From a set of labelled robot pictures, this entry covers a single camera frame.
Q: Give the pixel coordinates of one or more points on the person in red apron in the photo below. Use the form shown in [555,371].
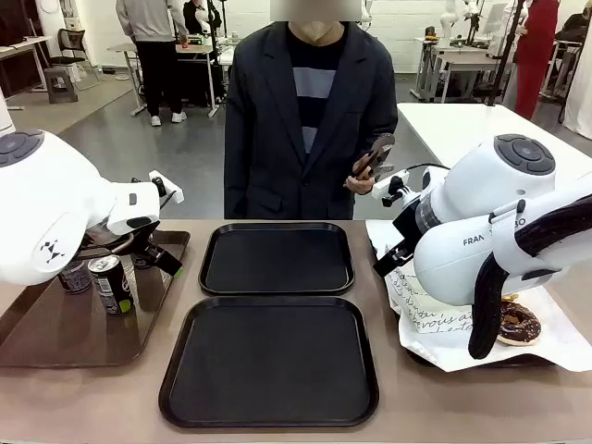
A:
[536,46]

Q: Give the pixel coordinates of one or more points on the person's left hand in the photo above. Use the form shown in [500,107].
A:
[361,182]

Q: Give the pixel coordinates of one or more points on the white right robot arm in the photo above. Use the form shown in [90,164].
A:
[467,259]

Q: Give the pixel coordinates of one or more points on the grey plastic stool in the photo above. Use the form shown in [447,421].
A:
[62,85]

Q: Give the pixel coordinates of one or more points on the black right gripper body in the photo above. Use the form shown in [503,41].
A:
[407,224]

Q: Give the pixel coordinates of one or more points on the person in dark jacket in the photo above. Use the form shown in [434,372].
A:
[263,139]

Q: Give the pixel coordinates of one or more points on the black office chair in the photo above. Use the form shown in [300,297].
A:
[71,41]

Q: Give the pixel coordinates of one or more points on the brown plastic tray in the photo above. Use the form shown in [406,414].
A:
[83,333]

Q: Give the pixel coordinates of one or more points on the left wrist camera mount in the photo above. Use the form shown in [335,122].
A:
[159,185]

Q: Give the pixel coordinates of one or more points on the small black tray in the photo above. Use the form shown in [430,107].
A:
[277,259]

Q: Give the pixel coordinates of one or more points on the chocolate sprinkled donut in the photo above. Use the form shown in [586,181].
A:
[520,326]

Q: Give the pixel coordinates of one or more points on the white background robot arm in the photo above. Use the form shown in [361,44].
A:
[448,23]

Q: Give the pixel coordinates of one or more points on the dark metal tongs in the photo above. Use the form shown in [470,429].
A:
[381,148]

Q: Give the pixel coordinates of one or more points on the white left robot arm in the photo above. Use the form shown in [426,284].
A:
[46,194]

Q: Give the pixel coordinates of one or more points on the large black tray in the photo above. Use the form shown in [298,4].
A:
[268,361]

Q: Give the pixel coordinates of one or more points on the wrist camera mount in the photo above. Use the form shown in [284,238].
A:
[393,187]
[159,185]

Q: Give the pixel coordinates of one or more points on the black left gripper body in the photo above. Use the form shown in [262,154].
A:
[125,240]

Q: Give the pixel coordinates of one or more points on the black drink can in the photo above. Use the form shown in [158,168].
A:
[141,262]
[111,287]
[74,277]

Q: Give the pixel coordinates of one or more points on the white background work table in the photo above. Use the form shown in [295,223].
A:
[462,57]

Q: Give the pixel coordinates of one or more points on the person in grey hoodie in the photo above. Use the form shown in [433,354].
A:
[152,28]

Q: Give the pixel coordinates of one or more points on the large white table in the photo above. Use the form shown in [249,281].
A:
[462,125]

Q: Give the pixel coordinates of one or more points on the white paper sheet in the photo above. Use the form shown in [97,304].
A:
[555,319]

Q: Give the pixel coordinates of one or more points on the black slanted stand pole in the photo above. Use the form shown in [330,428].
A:
[506,55]

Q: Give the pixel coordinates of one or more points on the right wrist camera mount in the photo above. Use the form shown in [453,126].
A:
[393,187]

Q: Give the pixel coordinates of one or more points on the grey background work table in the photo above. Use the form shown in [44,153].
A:
[125,48]

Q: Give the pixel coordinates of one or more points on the wooden top desk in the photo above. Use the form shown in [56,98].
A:
[18,46]

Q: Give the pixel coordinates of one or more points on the glazed golden donut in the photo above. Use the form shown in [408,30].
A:
[510,296]

